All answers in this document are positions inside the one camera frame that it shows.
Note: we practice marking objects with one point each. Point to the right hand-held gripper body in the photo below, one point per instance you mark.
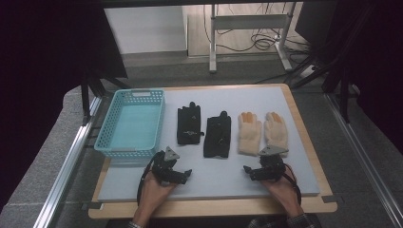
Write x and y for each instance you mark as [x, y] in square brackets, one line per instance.
[271, 167]

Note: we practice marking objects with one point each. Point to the teal plastic basket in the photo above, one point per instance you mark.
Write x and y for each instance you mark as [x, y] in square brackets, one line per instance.
[134, 126]

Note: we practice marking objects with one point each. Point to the white board panel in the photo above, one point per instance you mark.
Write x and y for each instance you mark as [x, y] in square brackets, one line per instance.
[145, 30]

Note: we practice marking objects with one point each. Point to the aluminium rail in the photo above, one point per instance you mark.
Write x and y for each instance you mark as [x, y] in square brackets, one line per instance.
[68, 158]
[364, 158]

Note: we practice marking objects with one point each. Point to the black metal stand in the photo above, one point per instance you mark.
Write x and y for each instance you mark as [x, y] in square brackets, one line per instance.
[343, 82]

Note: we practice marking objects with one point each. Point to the black glove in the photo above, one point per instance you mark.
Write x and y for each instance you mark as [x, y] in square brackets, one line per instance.
[218, 139]
[189, 122]

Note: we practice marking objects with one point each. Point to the person's plaid clothing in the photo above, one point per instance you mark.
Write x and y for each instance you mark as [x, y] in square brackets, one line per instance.
[264, 222]

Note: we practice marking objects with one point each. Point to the white metal desk frame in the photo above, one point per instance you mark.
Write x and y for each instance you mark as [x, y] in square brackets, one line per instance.
[250, 21]

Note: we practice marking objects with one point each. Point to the person's right hand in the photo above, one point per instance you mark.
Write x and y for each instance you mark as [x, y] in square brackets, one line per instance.
[286, 193]

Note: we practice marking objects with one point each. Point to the cream fuzzy glove orange fingertips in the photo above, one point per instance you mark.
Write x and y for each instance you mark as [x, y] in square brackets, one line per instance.
[276, 131]
[249, 136]

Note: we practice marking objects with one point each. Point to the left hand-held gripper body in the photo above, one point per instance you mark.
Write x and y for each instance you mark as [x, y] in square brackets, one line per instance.
[166, 169]

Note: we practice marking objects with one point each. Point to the white power strip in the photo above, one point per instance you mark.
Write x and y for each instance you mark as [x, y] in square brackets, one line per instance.
[306, 71]

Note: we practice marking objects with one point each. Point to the person's left hand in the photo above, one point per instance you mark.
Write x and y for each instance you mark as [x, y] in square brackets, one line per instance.
[152, 196]

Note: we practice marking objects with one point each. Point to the black tripod stand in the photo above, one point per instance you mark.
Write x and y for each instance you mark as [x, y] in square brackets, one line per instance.
[92, 88]

